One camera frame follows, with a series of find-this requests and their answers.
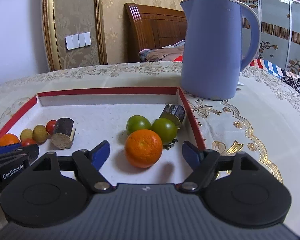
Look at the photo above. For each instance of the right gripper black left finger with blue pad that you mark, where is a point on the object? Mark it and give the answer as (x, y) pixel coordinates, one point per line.
(77, 173)

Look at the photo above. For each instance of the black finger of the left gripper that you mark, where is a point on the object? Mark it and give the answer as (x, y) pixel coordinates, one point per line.
(15, 149)

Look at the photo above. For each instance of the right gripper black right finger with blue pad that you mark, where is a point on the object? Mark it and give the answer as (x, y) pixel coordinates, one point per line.
(206, 164)

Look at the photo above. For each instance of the red cherry tomato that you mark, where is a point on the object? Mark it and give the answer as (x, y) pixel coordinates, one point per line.
(27, 142)
(50, 126)

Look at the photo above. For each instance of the pale yellow longan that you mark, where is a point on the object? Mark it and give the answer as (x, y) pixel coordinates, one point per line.
(26, 134)

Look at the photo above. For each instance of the small orange mandarin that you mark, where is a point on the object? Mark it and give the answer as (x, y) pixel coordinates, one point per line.
(9, 139)

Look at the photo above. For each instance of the dark sugarcane piece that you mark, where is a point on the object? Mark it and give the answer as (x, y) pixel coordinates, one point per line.
(63, 133)

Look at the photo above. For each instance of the green tomato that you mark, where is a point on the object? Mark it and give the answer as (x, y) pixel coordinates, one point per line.
(165, 129)
(137, 122)

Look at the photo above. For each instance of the large orange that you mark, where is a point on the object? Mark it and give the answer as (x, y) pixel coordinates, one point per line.
(143, 148)

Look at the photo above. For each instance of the yellow-green longan in tray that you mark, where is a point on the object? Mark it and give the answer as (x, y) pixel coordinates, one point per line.
(39, 134)

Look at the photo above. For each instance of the red cherry tomato in tray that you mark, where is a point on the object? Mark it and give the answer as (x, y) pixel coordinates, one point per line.
(50, 126)

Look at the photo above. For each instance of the sugarcane piece at tray right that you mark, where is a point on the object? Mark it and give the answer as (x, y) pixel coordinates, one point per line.
(174, 113)

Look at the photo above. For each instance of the red shallow box tray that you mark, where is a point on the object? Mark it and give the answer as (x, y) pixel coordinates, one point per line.
(101, 114)

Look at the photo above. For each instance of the embroidered cream tablecloth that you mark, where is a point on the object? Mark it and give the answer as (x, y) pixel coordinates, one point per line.
(263, 118)

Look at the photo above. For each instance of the blue electric kettle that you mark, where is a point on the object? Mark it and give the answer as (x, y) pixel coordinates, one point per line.
(222, 38)

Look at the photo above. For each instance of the colourful striped bedding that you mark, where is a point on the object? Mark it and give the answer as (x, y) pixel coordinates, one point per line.
(174, 53)

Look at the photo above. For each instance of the wooden bed headboard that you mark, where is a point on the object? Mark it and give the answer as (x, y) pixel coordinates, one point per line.
(150, 27)

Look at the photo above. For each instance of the white wall switch panel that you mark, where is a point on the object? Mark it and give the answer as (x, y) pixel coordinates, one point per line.
(77, 41)

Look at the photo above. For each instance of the gold framed wall panel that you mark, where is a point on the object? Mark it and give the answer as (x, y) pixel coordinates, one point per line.
(62, 18)

